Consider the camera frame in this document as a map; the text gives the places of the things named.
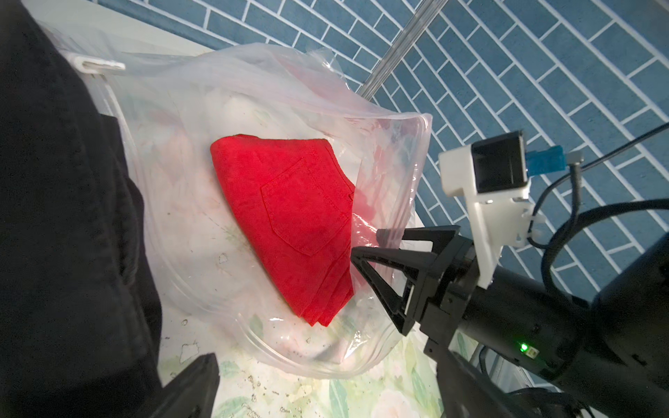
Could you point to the clear plastic vacuum bag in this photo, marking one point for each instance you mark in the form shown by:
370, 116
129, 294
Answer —
172, 106

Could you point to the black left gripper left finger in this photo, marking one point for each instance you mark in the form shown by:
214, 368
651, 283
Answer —
191, 394

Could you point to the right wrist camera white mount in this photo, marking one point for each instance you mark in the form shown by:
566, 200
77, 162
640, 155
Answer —
494, 177

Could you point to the red garment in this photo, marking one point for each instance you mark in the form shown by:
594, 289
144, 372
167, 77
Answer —
294, 204

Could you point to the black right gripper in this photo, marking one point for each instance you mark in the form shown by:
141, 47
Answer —
432, 288

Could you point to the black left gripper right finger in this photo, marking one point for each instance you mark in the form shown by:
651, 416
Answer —
466, 393

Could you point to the black garment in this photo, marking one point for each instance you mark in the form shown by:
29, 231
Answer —
80, 315

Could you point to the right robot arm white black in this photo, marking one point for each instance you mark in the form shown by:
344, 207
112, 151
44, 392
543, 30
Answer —
611, 353

